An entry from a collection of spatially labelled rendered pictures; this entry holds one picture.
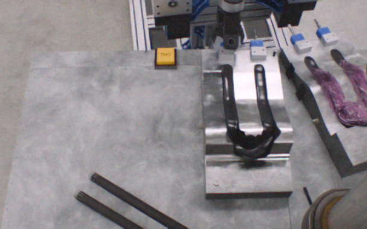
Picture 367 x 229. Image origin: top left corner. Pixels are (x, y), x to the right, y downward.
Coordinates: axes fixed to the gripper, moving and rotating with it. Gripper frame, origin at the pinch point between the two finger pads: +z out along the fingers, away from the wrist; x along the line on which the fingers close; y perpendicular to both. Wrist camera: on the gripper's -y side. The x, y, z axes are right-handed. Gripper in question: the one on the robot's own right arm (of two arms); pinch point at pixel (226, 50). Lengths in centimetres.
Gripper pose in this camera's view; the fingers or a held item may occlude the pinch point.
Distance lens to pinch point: 146.9
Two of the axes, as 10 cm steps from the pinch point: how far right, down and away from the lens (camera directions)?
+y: -0.1, -8.8, 4.7
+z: 0.0, 4.7, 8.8
